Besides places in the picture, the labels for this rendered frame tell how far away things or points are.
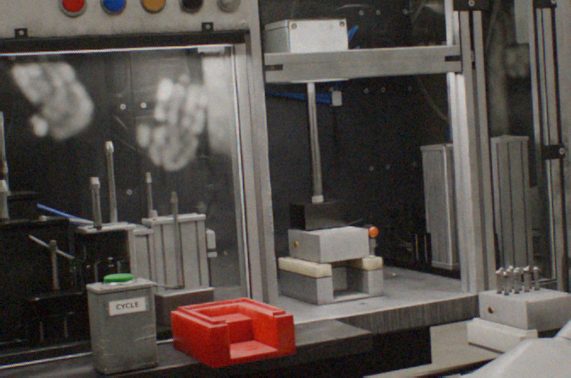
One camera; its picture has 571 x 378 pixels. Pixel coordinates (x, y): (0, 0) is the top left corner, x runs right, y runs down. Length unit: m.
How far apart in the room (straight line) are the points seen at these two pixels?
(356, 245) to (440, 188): 0.25
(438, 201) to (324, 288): 0.33
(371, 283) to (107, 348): 0.59
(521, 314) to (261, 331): 0.42
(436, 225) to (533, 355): 0.83
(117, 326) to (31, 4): 0.46
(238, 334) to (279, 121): 0.70
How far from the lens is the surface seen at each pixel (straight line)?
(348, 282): 2.02
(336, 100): 2.25
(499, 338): 1.79
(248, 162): 1.72
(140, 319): 1.54
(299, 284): 1.97
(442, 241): 2.13
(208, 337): 1.52
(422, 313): 1.89
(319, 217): 1.98
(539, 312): 1.77
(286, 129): 2.22
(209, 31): 1.69
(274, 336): 1.56
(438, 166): 2.11
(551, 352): 1.34
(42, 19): 1.62
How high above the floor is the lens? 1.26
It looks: 3 degrees down
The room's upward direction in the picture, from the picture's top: 4 degrees counter-clockwise
